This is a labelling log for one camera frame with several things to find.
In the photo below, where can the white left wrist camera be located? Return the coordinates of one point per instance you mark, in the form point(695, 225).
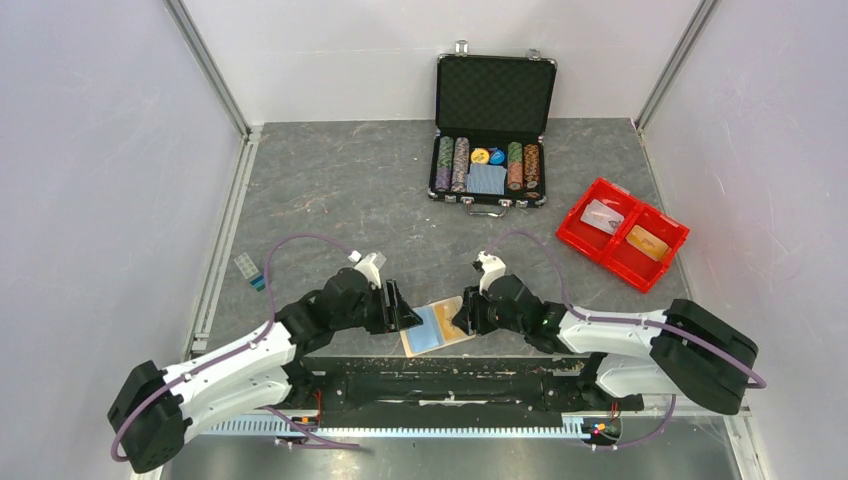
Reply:
point(369, 266)

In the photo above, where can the yellow dealer chip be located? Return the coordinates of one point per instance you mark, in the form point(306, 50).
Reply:
point(480, 156)

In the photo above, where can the white card in bin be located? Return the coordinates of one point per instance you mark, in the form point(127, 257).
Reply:
point(602, 217)

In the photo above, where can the yellow card in bin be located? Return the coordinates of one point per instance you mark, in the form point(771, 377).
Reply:
point(647, 243)

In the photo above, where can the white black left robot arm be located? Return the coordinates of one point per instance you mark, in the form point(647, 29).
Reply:
point(158, 410)

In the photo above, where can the orange brown chip row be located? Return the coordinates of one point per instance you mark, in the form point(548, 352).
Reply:
point(531, 174)

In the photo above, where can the pink white chip row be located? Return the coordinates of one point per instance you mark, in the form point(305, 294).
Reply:
point(460, 164)

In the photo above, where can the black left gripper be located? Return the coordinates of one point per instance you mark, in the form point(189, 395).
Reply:
point(398, 316)

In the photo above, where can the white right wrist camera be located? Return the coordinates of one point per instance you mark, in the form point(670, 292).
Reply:
point(490, 267)

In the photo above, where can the beige leather card holder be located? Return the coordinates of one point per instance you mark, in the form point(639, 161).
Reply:
point(425, 338)

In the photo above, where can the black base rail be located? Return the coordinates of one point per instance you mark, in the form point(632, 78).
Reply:
point(386, 392)

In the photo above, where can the black poker chip case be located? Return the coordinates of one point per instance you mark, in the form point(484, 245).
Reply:
point(492, 100)

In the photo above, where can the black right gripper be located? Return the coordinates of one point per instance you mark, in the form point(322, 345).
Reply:
point(469, 318)

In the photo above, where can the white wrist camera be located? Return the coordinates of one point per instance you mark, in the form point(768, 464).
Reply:
point(369, 266)
point(490, 267)

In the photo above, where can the red double plastic bin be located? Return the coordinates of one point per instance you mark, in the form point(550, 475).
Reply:
point(612, 252)

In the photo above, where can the green orange chip row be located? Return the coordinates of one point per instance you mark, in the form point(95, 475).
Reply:
point(515, 167)

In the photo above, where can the blue playing card deck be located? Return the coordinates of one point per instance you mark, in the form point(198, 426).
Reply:
point(486, 179)

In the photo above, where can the orange VIP card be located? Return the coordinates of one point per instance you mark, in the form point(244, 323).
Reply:
point(445, 311)

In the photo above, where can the green purple chip row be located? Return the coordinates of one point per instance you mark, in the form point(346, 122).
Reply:
point(444, 164)

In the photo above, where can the blue dealer chip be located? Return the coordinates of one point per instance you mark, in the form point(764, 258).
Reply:
point(496, 156)

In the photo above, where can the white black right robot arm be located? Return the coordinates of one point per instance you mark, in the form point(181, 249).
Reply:
point(681, 350)

